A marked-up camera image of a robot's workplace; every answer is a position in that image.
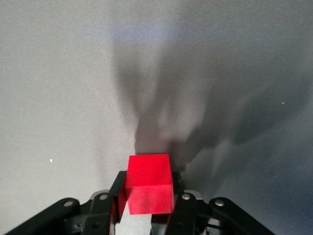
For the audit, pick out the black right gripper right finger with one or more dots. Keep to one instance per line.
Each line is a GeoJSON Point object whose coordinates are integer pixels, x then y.
{"type": "Point", "coordinates": [190, 215]}

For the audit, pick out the red cube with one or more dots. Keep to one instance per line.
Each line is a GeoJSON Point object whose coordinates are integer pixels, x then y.
{"type": "Point", "coordinates": [149, 176]}

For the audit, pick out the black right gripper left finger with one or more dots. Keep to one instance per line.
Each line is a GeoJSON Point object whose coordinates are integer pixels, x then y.
{"type": "Point", "coordinates": [97, 213]}

